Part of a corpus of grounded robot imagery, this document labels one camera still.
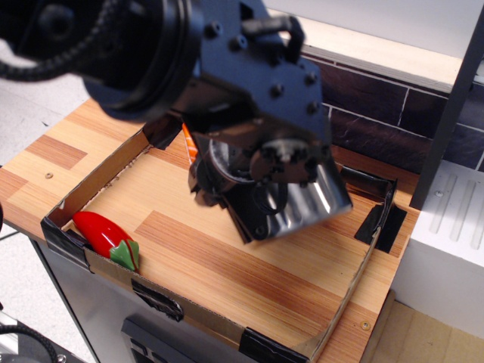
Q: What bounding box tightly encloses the cardboard fence with black tape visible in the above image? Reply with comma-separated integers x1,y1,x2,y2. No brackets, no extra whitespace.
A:
42,132,401,362

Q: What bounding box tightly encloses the toy salmon sushi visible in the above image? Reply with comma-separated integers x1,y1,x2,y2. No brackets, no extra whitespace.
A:
182,123,198,164

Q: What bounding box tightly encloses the red toy chili pepper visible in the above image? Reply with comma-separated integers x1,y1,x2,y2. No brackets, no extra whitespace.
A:
73,211,139,272

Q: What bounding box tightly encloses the stainless steel metal pot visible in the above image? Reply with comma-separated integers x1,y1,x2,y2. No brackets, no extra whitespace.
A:
263,160,352,239

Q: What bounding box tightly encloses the black oven control panel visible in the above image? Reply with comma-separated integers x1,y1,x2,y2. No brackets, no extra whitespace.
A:
120,316,197,363

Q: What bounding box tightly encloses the dark tiled backsplash panel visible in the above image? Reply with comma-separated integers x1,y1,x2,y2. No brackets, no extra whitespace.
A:
304,43,462,173

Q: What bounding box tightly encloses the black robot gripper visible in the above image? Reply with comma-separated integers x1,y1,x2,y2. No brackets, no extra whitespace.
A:
172,1,331,242

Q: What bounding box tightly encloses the black braided cable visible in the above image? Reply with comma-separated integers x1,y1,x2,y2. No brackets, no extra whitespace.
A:
0,0,126,82

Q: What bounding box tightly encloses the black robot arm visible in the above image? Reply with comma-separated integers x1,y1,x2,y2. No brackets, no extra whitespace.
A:
1,1,330,242

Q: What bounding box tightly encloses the white toy sink counter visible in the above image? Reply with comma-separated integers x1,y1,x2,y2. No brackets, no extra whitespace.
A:
392,161,483,337

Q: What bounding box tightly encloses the dark grey vertical post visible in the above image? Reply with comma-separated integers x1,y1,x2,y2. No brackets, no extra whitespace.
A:
409,8,483,210

